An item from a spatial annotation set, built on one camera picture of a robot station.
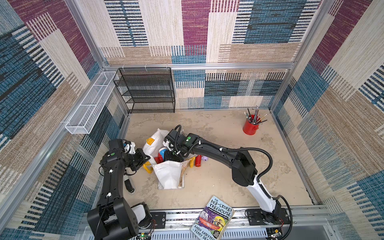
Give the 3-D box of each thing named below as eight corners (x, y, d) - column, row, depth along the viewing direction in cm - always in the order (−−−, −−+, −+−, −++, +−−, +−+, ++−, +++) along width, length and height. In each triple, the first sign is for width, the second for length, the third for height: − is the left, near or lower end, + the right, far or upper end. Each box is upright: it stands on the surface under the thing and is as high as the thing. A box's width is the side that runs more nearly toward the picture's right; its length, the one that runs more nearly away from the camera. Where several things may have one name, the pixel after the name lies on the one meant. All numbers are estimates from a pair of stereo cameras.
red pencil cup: (250, 137, 107) (256, 126, 97) (240, 129, 111) (245, 118, 102) (257, 131, 110) (263, 120, 101) (247, 124, 114) (252, 113, 105)
